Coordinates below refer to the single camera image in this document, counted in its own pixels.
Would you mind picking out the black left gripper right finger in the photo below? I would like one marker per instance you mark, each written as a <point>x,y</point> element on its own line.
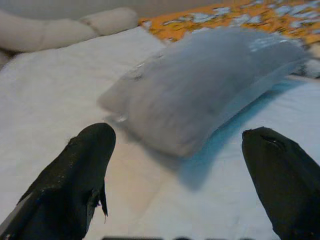
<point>287,185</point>

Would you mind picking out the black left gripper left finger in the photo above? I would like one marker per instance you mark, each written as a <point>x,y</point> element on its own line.
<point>70,180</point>

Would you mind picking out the grey Little Bear pillow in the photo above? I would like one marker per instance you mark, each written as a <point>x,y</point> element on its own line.
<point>195,87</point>

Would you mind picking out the white quilted duvet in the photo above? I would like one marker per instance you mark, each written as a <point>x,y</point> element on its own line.
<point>62,87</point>

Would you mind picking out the cream bolster pillow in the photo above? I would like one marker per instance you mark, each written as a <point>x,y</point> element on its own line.
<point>62,30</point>

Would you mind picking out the yellow cartoon print blanket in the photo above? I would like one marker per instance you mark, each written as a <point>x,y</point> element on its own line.
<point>225,15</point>

